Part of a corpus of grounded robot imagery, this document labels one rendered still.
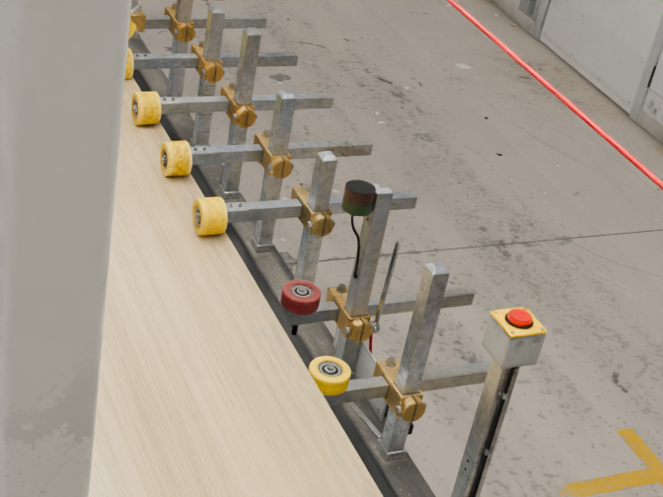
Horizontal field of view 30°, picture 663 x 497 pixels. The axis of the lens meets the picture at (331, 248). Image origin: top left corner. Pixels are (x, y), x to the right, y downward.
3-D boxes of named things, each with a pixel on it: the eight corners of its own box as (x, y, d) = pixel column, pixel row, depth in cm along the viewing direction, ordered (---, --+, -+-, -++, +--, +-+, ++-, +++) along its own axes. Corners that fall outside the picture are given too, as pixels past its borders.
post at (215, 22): (200, 165, 345) (221, 4, 320) (204, 172, 343) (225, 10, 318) (188, 166, 344) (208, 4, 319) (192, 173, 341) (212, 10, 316)
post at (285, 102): (262, 261, 308) (291, 88, 282) (267, 269, 305) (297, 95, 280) (250, 263, 306) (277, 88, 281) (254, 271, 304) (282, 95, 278)
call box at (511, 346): (515, 342, 208) (526, 305, 204) (536, 368, 203) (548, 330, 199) (478, 347, 205) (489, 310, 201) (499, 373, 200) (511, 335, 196)
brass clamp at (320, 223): (311, 204, 281) (315, 184, 278) (334, 236, 270) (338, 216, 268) (286, 205, 278) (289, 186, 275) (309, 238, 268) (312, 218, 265)
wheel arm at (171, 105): (327, 103, 324) (329, 90, 322) (331, 108, 322) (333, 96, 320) (141, 108, 304) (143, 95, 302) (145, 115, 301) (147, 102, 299)
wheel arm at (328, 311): (464, 300, 276) (468, 284, 274) (471, 309, 273) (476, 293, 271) (283, 319, 258) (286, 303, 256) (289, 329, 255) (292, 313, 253)
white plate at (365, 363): (334, 344, 274) (342, 309, 269) (383, 421, 255) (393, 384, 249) (332, 345, 274) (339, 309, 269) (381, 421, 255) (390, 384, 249)
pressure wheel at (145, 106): (157, 85, 301) (163, 113, 298) (150, 102, 308) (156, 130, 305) (133, 86, 299) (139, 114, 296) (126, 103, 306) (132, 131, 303)
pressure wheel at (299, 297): (304, 319, 264) (313, 275, 257) (318, 342, 258) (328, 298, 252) (269, 323, 260) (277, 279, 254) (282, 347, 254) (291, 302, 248)
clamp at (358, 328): (344, 304, 267) (349, 284, 264) (370, 341, 257) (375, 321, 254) (321, 306, 265) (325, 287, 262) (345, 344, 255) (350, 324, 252)
